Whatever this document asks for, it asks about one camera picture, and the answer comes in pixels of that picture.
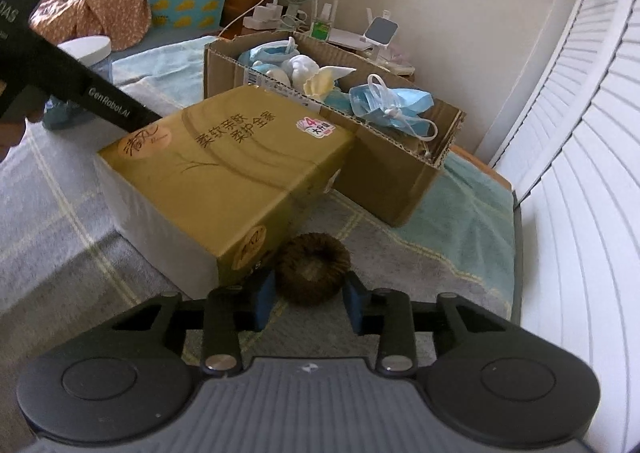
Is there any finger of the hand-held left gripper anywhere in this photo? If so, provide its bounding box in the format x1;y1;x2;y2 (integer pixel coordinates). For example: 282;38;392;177
125;102;164;134

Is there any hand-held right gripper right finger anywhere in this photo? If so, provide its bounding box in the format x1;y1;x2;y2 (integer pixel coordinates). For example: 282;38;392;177
342;273;501;376

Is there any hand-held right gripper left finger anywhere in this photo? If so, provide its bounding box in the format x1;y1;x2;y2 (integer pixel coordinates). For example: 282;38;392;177
120;270;277;376

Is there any brown hair scrunchie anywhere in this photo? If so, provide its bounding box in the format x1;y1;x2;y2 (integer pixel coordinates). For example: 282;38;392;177
275;232;352;306

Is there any gold tissue pack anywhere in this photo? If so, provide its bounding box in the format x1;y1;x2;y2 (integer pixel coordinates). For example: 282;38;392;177
94;84;356;301

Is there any brown cardboard box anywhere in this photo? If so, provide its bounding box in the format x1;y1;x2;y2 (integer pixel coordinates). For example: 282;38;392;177
204;30;466;228

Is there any light blue cloth bundle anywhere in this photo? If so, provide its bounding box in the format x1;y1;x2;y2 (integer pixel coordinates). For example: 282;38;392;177
237;39;301;66

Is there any blue plush doll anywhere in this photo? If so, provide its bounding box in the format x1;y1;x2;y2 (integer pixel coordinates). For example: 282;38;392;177
252;53;321;90

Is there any cream cloth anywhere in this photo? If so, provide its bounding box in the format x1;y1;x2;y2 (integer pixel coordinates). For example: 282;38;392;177
302;64;358;98

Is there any blue face mask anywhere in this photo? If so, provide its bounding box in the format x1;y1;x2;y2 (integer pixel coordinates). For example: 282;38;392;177
348;74;438;156

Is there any clear jar with white lid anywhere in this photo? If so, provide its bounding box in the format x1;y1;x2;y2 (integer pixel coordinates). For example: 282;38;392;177
42;37;112;131

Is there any brown floral pillow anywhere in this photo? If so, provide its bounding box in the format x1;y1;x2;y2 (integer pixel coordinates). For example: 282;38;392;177
29;0;153;51

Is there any white power strip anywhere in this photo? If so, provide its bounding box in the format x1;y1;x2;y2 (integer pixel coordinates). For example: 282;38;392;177
243;3;283;31

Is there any green bottle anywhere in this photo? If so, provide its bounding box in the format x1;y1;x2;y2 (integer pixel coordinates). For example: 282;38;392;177
311;3;331;41

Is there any small white stand device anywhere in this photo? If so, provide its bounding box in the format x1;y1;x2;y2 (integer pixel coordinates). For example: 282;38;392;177
364;8;396;54

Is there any white louvered door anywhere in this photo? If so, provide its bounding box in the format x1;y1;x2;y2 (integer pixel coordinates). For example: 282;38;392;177
487;0;640;453

